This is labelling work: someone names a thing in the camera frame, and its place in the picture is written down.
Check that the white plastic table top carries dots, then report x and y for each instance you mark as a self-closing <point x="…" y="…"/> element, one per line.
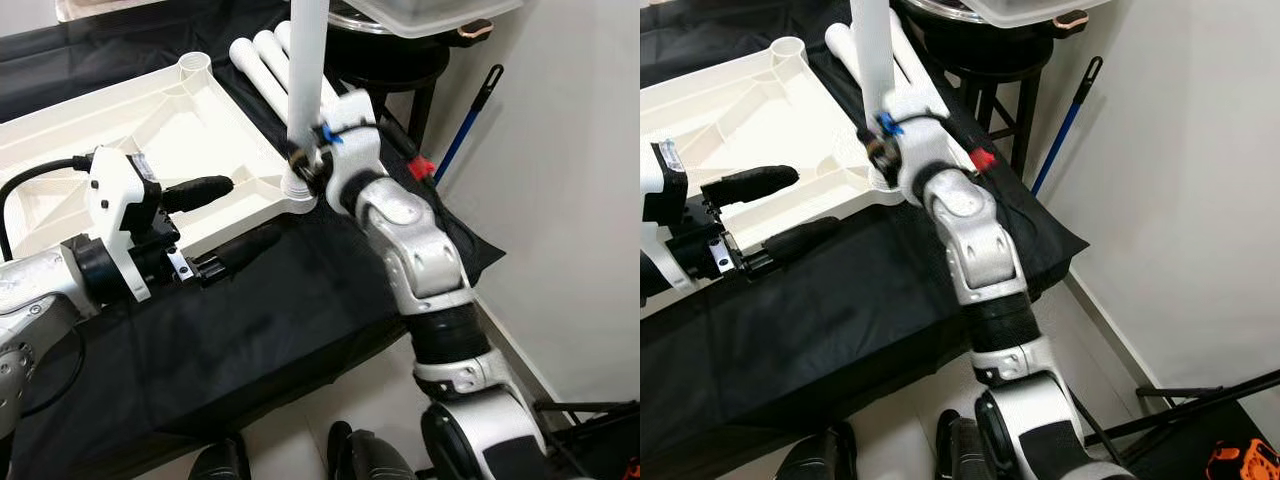
<point x="740" y="120"/>
<point x="150" y="130"/>

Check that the clear plastic storage box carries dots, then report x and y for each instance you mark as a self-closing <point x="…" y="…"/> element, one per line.
<point x="1040" y="10"/>
<point x="430" y="15"/>

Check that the black stool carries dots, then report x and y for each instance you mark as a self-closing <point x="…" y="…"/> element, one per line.
<point x="1020" y="120"/>
<point x="425" y="110"/>

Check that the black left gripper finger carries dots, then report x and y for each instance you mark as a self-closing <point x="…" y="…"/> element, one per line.
<point x="795" y="242"/>
<point x="200" y="192"/>
<point x="245" y="250"/>
<point x="750" y="185"/>

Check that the black tablecloth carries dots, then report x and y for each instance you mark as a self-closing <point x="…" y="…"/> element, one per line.
<point x="280" y="330"/>
<point x="850" y="330"/>

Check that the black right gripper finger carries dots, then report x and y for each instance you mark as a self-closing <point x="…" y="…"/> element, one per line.
<point x="878" y="160"/>
<point x="302" y="170"/>

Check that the black robot foot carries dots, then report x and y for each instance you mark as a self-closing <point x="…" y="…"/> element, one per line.
<point x="220" y="460"/>
<point x="968" y="450"/>
<point x="815" y="455"/>
<point x="370" y="458"/>

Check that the black robot right foot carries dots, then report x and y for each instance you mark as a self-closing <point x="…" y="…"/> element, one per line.
<point x="370" y="458"/>
<point x="968" y="450"/>

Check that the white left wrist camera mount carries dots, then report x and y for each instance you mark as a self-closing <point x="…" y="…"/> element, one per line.
<point x="115" y="200"/>
<point x="665" y="215"/>

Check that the orange black tool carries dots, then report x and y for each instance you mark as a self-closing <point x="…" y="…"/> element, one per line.
<point x="1245" y="462"/>

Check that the black robot left foot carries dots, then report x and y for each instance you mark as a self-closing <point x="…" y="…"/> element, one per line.
<point x="815" y="455"/>
<point x="220" y="460"/>

